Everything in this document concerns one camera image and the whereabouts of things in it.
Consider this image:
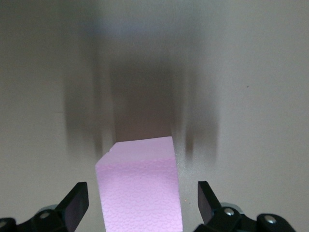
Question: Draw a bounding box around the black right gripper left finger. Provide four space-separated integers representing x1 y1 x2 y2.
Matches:
31 181 90 232

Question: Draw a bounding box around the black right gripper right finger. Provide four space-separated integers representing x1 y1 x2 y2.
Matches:
193 180 246 232

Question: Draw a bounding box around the pink foam cube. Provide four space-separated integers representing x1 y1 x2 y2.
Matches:
95 136 183 232

